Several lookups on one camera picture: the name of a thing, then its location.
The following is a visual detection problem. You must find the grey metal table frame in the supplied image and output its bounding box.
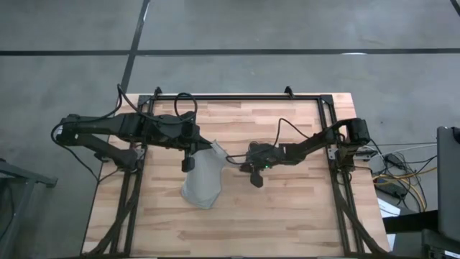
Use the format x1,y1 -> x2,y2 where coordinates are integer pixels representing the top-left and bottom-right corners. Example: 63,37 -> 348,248
0,157 -> 59,259

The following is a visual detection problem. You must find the black desk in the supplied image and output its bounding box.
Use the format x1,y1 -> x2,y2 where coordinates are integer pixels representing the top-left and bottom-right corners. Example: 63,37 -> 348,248
382,209 -> 460,259

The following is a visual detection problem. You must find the black power adapter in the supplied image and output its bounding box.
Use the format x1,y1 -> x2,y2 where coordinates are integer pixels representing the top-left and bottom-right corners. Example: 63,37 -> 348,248
373,178 -> 409,199

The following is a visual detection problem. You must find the black aluminium rig frame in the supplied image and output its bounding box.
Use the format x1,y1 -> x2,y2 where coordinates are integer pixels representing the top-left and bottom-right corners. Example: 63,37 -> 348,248
83,86 -> 388,258

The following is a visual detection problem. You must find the black monitor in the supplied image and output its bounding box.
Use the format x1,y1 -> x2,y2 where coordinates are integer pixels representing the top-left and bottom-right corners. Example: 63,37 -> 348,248
436,125 -> 460,242

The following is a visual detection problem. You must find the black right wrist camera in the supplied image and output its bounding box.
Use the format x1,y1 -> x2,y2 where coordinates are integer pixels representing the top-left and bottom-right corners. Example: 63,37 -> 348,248
249,141 -> 275,155

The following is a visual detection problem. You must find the yellow cable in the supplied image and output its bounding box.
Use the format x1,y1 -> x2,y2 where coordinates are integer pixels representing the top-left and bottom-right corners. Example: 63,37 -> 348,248
372,166 -> 438,213

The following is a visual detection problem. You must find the grey waffle towel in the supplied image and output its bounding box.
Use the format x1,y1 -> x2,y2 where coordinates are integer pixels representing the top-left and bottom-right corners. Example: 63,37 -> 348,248
180,139 -> 229,210

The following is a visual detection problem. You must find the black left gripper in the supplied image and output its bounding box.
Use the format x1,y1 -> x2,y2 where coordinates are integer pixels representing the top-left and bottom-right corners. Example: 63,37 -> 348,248
172,121 -> 216,173

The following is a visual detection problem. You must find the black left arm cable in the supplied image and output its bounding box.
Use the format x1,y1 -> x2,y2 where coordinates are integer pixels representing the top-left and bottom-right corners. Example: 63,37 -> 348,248
116,83 -> 198,125

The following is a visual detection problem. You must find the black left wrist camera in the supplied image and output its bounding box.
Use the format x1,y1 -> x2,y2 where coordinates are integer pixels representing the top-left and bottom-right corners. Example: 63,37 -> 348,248
180,110 -> 198,126

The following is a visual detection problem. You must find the white paper sheet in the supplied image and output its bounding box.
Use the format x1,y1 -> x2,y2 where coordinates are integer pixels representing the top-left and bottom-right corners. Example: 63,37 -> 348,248
376,196 -> 402,219

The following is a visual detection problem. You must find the white cable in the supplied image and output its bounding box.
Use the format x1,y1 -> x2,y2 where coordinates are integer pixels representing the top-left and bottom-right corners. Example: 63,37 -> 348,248
359,142 -> 438,156

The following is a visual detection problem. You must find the thin black cable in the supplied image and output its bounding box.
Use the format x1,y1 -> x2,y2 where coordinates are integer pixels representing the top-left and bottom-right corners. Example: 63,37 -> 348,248
50,122 -> 101,183

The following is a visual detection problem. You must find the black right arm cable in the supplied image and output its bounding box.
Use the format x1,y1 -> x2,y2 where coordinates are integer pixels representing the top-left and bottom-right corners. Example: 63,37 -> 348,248
225,117 -> 314,167

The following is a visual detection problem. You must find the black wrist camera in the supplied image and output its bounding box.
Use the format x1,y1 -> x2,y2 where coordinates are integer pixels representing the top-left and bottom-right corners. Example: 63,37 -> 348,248
249,141 -> 275,155
180,110 -> 198,126

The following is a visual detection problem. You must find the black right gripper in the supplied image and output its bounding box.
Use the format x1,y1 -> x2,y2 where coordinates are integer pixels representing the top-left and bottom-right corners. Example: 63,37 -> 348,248
239,146 -> 286,188

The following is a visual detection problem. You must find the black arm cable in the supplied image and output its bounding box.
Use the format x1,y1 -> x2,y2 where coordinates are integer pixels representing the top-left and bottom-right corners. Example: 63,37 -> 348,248
116,83 -> 198,125
225,117 -> 314,167

